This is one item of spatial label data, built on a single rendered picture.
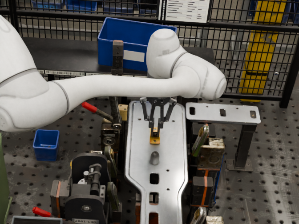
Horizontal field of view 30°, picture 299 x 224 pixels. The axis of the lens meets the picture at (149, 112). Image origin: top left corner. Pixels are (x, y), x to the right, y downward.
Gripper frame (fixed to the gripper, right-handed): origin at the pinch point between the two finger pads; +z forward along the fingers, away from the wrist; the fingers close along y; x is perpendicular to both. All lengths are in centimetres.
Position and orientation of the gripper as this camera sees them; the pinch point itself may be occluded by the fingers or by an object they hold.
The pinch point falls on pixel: (155, 127)
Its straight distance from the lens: 203.6
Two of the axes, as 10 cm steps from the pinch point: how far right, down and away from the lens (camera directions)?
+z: -0.6, 7.4, 6.7
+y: 10.0, 0.6, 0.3
